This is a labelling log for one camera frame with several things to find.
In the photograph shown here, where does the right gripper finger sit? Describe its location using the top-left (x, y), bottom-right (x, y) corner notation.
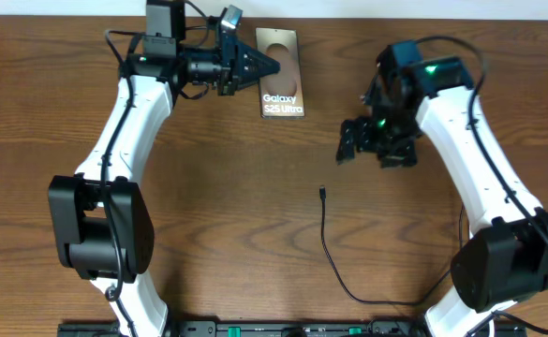
top-left (378, 138), bottom-right (418, 169)
top-left (335, 120), bottom-right (357, 164)

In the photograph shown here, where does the Samsung Galaxy smartphone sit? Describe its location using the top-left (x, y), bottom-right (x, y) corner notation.
top-left (256, 27), bottom-right (305, 119)

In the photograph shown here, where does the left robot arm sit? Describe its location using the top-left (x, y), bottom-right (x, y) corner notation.
top-left (48, 1), bottom-right (280, 336)

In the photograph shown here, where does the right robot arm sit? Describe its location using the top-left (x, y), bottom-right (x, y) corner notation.
top-left (335, 40), bottom-right (548, 336)

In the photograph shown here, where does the black USB charging cable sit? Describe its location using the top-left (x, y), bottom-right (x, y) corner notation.
top-left (318, 184), bottom-right (467, 307)

